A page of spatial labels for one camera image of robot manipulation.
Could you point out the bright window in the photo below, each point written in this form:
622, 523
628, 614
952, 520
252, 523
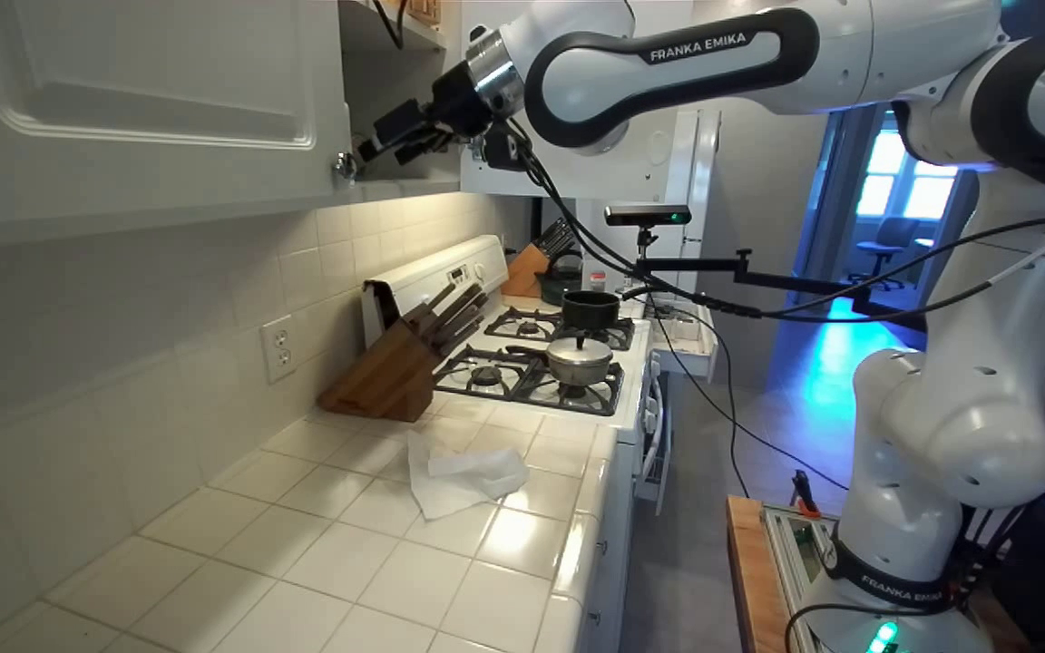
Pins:
906, 182

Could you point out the black stereo camera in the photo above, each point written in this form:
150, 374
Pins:
646, 215

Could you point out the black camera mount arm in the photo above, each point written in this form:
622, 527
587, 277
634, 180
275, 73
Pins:
779, 281

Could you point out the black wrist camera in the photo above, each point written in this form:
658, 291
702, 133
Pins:
503, 147

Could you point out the black cooking pot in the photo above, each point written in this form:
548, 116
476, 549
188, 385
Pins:
591, 308

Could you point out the wooden utensil holder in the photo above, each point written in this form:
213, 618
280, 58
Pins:
526, 274

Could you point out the wooden knife block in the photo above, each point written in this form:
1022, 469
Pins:
384, 382

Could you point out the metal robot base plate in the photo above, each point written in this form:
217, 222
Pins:
801, 549

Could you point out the black kitchen appliance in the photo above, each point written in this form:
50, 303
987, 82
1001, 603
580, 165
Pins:
559, 277

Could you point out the white closed cabinet door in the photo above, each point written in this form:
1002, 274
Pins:
162, 111

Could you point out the white gas stove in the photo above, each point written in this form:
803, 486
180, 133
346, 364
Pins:
620, 399

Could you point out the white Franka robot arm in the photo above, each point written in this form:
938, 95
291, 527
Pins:
690, 58

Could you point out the white open cabinet door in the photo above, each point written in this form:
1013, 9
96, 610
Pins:
620, 169

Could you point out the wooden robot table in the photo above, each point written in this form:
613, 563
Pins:
744, 581

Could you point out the silver pan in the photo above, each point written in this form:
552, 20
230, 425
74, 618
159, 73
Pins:
580, 359

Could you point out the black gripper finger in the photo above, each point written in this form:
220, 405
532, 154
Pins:
407, 147
401, 119

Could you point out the white wall outlet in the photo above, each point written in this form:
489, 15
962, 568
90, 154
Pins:
276, 348

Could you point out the metal cabinet knob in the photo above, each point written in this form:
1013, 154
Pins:
346, 165

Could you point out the red black clamp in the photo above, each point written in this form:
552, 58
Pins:
803, 491

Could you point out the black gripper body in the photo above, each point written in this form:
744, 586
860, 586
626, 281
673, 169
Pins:
457, 101

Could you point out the clear plastic bag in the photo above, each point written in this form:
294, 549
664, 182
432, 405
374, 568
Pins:
461, 472

